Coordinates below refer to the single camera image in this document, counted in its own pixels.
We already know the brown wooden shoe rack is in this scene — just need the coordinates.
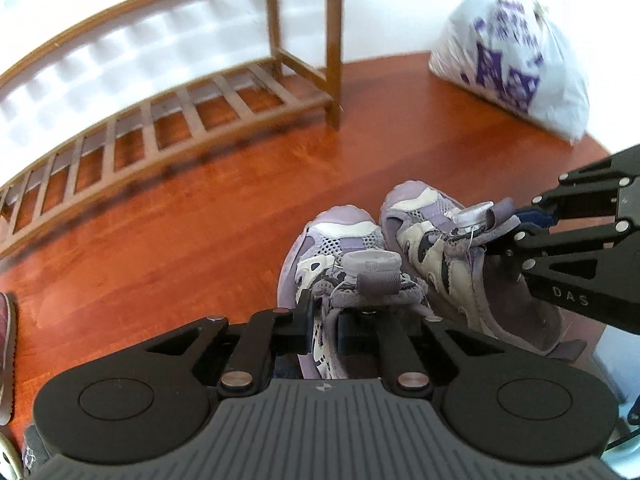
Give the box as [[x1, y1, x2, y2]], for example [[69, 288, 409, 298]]
[[0, 0, 346, 258]]

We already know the white plastic bag purple print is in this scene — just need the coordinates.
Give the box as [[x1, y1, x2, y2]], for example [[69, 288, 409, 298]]
[[428, 0, 592, 147]]

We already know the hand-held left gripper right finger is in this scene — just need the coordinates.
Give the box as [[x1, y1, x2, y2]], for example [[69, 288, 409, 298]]
[[339, 309, 501, 396]]

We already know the pink grey fur slipper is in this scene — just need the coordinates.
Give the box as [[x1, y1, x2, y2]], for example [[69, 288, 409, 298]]
[[0, 291, 20, 413]]

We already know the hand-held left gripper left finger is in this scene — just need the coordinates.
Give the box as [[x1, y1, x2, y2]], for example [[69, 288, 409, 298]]
[[145, 292, 315, 401]]

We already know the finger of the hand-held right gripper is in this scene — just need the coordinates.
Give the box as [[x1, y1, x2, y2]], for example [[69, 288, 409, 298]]
[[515, 144, 640, 228], [486, 217, 640, 273]]

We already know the purple mesh sneaker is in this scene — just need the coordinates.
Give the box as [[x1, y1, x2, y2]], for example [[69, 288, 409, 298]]
[[277, 205, 436, 381], [379, 181, 588, 363]]

